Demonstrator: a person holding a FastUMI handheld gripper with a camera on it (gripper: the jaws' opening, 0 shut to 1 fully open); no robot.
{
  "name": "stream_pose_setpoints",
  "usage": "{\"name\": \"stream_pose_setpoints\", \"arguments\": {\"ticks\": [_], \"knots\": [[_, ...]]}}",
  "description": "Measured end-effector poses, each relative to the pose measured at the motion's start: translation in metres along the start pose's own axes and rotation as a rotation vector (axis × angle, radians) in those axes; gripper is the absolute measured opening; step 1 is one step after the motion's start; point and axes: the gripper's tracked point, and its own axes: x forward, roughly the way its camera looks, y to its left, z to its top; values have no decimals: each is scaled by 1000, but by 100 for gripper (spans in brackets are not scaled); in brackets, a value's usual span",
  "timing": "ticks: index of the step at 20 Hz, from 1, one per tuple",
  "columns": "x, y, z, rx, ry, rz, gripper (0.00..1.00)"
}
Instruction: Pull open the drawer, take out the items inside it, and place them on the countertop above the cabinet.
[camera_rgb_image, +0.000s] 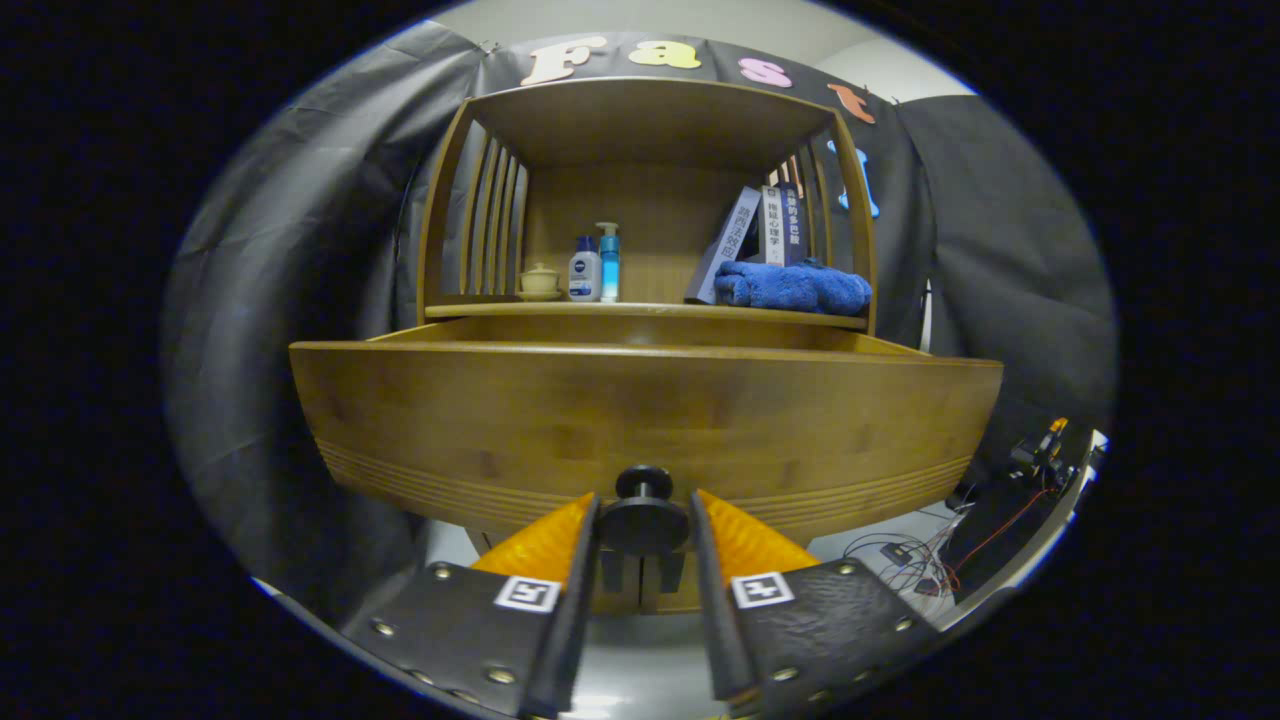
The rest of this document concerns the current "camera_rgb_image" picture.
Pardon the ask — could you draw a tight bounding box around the tangle of cables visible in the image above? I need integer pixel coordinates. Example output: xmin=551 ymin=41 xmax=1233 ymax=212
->
xmin=845 ymin=490 xmax=1051 ymax=601

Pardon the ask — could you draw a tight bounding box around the grey book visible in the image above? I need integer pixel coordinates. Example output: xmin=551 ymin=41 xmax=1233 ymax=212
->
xmin=684 ymin=186 xmax=763 ymax=305

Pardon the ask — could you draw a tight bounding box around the white bottle with blue cap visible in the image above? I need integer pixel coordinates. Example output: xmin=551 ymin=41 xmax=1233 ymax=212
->
xmin=568 ymin=236 xmax=602 ymax=303

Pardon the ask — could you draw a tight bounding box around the wooden cabinet door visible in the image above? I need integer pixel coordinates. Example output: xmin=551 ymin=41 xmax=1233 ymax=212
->
xmin=640 ymin=552 xmax=703 ymax=614
xmin=595 ymin=552 xmax=642 ymax=614

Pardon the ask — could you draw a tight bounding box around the blue pump bottle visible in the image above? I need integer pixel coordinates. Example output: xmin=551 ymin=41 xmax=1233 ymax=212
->
xmin=595 ymin=222 xmax=622 ymax=303

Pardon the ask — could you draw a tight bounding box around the black round drawer knob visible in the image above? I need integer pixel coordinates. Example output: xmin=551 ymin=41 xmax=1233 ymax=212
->
xmin=597 ymin=465 xmax=693 ymax=556

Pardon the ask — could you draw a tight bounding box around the wooden cabinet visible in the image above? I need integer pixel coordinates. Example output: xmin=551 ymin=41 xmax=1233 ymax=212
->
xmin=415 ymin=77 xmax=881 ymax=616

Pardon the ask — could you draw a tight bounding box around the black device with orange part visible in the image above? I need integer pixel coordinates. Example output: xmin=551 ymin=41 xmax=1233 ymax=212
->
xmin=1005 ymin=418 xmax=1081 ymax=496

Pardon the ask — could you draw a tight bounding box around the folded blue towel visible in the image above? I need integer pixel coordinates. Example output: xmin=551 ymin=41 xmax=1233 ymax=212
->
xmin=714 ymin=258 xmax=873 ymax=316

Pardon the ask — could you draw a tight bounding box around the wooden drawer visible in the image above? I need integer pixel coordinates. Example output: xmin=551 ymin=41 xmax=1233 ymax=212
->
xmin=289 ymin=315 xmax=1004 ymax=546

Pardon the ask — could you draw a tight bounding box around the white spine book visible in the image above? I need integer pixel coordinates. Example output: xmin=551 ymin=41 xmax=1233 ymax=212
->
xmin=760 ymin=186 xmax=788 ymax=266

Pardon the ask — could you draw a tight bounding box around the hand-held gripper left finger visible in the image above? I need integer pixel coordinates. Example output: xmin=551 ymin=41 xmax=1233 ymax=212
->
xmin=340 ymin=492 xmax=601 ymax=719

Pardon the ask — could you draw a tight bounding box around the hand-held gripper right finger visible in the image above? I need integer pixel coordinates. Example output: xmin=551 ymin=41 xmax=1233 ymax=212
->
xmin=690 ymin=489 xmax=941 ymax=706

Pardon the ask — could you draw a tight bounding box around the wooden countertop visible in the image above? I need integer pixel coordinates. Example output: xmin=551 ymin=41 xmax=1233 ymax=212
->
xmin=425 ymin=300 xmax=869 ymax=332

